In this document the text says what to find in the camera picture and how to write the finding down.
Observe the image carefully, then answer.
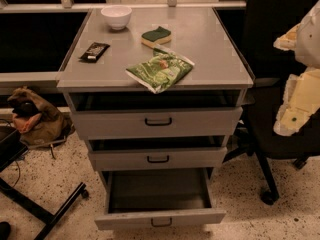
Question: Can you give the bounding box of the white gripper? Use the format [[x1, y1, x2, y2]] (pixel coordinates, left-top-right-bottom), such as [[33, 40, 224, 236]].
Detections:
[[273, 0, 320, 136]]

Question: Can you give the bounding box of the grey bottom drawer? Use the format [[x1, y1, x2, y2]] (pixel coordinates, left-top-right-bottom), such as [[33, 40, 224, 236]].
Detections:
[[95, 168, 226, 230]]

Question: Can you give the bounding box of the grey drawer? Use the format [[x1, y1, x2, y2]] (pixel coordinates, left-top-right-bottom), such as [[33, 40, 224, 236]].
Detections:
[[95, 168, 226, 230], [70, 91, 242, 139], [85, 136, 227, 171]]

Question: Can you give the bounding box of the grey drawer cabinet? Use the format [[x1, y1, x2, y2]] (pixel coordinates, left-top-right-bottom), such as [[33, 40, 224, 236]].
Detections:
[[55, 5, 256, 185]]

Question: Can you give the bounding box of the grey middle drawer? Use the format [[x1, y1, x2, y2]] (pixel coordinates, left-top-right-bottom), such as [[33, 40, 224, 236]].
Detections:
[[85, 136, 227, 171]]

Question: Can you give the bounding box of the grey top drawer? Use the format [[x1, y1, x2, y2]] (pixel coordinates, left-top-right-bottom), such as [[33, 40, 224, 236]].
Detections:
[[70, 91, 242, 139]]

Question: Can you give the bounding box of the black office chair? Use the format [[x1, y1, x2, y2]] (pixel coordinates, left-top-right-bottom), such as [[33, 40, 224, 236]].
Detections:
[[218, 0, 320, 205]]

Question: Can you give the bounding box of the green chips bag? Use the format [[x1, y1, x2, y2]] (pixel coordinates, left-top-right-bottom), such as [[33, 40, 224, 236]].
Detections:
[[126, 45, 195, 94]]

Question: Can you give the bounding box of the green yellow sponge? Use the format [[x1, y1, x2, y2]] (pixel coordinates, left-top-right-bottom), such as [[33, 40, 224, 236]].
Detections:
[[141, 26, 171, 48]]

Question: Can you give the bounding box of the white ceramic bowl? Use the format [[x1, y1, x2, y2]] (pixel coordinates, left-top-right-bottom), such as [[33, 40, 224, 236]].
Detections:
[[101, 5, 132, 30]]

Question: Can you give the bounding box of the black snack bar wrapper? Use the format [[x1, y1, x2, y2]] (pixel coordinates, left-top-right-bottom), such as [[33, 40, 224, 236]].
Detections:
[[79, 42, 110, 63]]

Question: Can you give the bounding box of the brown backpack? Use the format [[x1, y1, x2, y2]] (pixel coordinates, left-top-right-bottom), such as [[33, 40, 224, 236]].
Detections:
[[7, 87, 75, 155]]

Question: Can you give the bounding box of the black rolling stand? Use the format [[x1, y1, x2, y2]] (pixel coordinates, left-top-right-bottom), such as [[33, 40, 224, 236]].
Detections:
[[0, 126, 90, 240]]

